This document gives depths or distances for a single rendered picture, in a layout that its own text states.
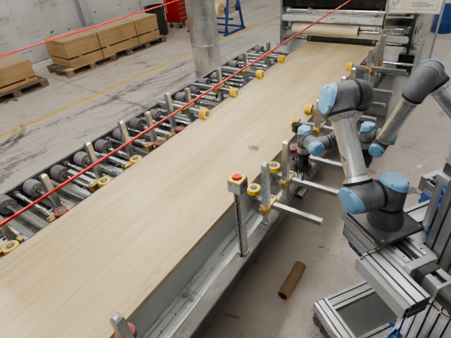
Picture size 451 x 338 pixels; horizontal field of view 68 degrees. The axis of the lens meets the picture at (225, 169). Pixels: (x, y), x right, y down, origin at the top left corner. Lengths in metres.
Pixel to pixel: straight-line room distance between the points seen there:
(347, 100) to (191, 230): 0.97
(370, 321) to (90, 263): 1.59
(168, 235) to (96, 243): 0.37
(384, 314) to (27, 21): 8.11
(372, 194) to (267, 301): 1.36
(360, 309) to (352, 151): 1.19
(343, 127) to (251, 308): 1.53
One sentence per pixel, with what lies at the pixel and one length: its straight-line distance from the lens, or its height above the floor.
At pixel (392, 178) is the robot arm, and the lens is 1.50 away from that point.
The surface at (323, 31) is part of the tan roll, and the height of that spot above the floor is 1.04.
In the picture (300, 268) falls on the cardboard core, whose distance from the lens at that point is 2.61.
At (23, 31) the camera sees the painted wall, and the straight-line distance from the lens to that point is 8.61.
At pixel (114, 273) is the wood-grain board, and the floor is 0.90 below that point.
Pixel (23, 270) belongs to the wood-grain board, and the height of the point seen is 0.90.
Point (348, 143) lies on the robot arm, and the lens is 1.42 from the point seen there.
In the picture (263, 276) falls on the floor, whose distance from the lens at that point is 2.65.
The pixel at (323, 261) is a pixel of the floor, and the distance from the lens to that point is 2.77.
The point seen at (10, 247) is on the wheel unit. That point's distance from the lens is 2.11.
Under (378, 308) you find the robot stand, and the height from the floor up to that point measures 0.21.
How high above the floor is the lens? 2.14
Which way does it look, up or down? 36 degrees down
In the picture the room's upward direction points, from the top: 7 degrees counter-clockwise
